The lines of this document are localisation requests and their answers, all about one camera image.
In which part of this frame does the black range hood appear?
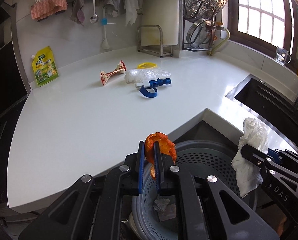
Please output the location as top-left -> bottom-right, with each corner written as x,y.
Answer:
0,2 -> 30,120

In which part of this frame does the blue bottle brush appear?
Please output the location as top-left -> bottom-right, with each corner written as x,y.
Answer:
100,17 -> 117,50

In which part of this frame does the yellow hose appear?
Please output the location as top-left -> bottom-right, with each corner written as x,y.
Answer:
209,26 -> 230,56

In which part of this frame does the orange peel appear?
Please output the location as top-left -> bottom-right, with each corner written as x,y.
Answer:
144,132 -> 177,180

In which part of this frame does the hanging grey rag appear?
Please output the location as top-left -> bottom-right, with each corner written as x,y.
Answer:
70,0 -> 85,27
103,0 -> 119,18

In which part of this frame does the blue strap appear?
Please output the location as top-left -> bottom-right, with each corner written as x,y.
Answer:
135,78 -> 172,99

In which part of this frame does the hanging white cloth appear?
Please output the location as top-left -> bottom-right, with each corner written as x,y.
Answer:
124,0 -> 139,27

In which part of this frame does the printed glass mug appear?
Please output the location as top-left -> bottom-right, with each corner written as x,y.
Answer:
274,46 -> 292,66

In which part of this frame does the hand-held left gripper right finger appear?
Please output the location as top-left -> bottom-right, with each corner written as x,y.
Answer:
154,141 -> 264,240

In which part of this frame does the black kitchen sink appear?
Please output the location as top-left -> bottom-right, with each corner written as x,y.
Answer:
224,74 -> 298,153

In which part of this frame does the black pot lid rack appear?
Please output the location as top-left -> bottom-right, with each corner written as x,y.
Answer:
179,0 -> 212,52

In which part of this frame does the metal spoon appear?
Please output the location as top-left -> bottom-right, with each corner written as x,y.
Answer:
90,0 -> 99,24

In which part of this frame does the metal cutting board stand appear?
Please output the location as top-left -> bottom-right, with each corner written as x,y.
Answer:
136,25 -> 174,58

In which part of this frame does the red patterned candy wrapper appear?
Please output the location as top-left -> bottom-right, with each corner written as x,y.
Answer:
100,60 -> 127,87

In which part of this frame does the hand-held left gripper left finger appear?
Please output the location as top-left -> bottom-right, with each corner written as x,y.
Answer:
18,140 -> 146,240

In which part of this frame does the perforated metal steamer plate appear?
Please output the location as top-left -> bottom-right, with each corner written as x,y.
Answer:
185,0 -> 230,20

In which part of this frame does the white cutting board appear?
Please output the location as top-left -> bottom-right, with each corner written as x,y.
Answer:
141,0 -> 180,47

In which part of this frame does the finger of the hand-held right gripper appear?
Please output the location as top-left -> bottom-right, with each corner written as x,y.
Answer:
241,144 -> 298,185
267,148 -> 298,178

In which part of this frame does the yellow plastic lid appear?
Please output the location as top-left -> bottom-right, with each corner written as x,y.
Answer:
137,62 -> 157,70

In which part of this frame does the white paper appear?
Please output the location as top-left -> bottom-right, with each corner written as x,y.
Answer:
152,197 -> 170,213

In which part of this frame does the yellow seasoning pouch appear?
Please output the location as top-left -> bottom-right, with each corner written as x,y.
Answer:
30,46 -> 59,87

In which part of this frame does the white tissue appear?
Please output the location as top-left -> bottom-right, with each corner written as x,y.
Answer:
231,117 -> 269,198

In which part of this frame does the pink sponge cloth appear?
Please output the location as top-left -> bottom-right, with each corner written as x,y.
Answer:
30,0 -> 67,20

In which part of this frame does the clear plastic bag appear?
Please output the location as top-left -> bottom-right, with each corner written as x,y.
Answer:
124,68 -> 172,84

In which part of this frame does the grey perforated waste bin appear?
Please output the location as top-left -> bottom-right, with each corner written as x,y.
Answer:
129,140 -> 258,240

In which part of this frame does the wooden framed window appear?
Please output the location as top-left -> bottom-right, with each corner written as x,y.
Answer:
226,0 -> 298,63

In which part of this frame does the round metal strainer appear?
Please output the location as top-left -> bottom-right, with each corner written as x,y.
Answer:
186,18 -> 215,48

